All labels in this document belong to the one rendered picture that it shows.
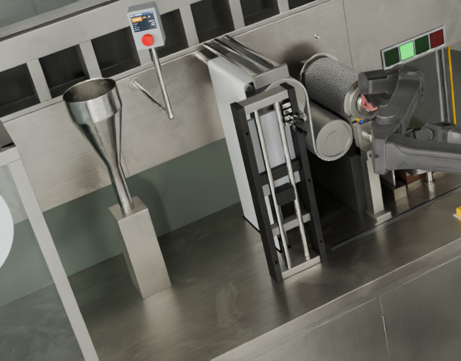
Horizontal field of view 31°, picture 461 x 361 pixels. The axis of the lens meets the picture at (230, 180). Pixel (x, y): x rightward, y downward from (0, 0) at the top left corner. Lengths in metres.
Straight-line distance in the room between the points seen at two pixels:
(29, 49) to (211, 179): 0.71
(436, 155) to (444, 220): 0.86
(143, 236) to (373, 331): 0.70
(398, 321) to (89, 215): 0.95
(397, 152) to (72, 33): 1.06
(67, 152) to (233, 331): 0.70
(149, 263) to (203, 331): 0.27
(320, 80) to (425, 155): 0.91
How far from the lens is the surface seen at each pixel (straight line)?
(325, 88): 2.47
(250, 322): 2.23
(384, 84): 2.12
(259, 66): 2.23
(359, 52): 2.76
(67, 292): 1.98
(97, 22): 2.37
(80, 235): 2.57
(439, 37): 2.93
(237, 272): 2.41
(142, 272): 2.37
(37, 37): 2.33
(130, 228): 2.30
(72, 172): 2.48
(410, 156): 1.65
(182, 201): 2.64
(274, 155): 2.19
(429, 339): 2.58
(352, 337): 2.39
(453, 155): 1.63
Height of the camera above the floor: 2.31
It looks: 30 degrees down
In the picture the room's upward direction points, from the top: 14 degrees counter-clockwise
